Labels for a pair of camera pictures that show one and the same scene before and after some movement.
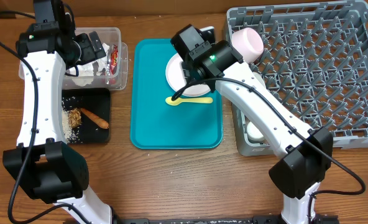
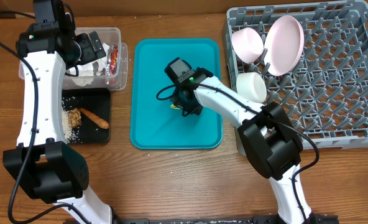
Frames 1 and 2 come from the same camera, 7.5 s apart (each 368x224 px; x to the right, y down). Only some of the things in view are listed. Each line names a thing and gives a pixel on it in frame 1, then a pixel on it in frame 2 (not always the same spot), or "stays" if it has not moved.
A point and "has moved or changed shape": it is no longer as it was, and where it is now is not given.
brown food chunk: (74, 117) stays
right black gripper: (188, 73) → (178, 101)
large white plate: (176, 79) has moved or changed shape
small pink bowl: (248, 43) stays
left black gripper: (90, 55) stays
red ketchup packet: (114, 58) stays
